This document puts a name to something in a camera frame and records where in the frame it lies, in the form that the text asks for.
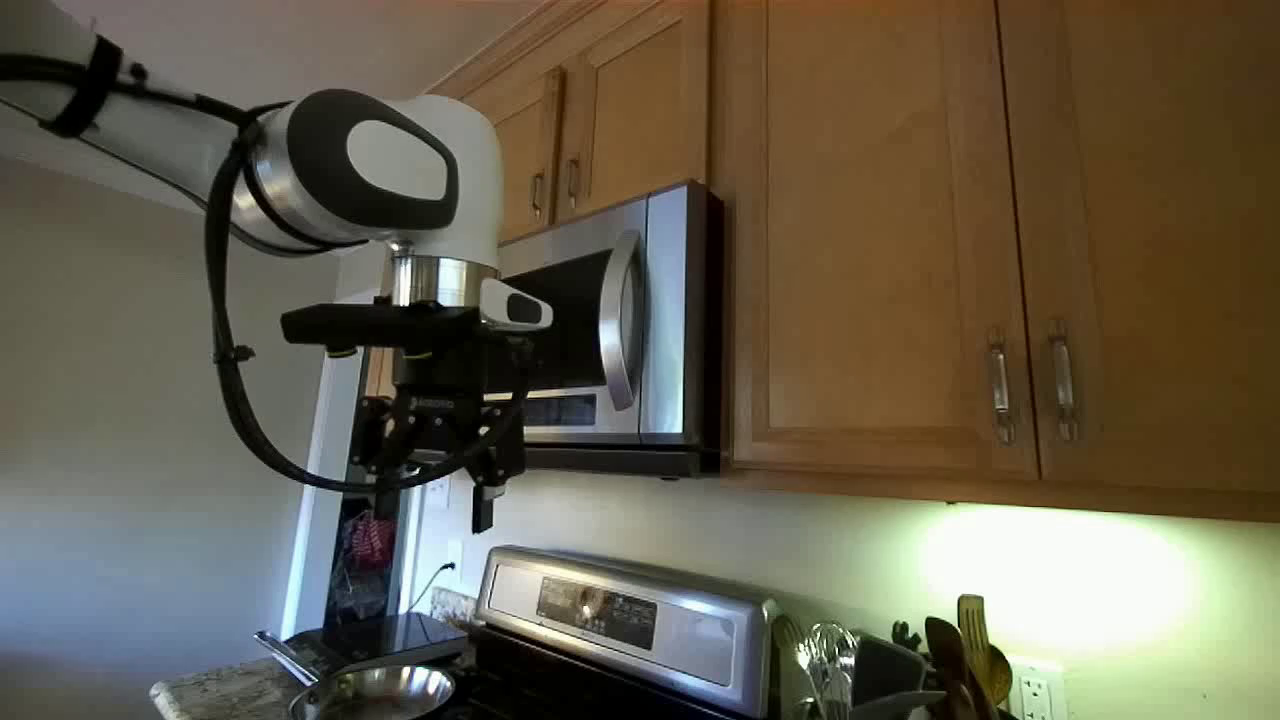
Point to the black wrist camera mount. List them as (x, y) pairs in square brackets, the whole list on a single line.
[(386, 324)]

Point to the wooden cabinet above microwave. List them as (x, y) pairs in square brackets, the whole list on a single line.
[(592, 103)]

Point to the white wall outlet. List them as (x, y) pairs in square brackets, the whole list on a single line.
[(1038, 693)]

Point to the stainless steel microwave door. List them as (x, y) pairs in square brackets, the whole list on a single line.
[(629, 369)]

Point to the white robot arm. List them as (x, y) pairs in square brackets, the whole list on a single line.
[(302, 177)]

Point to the wooden upper cabinet right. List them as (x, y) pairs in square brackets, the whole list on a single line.
[(1005, 249)]

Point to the metal utensil holder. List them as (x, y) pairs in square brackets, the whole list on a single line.
[(856, 676)]

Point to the stainless steel stove panel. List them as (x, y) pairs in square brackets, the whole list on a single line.
[(684, 633)]

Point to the silver frying pan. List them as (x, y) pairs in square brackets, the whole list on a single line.
[(380, 690)]

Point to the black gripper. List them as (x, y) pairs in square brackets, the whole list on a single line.
[(404, 441)]

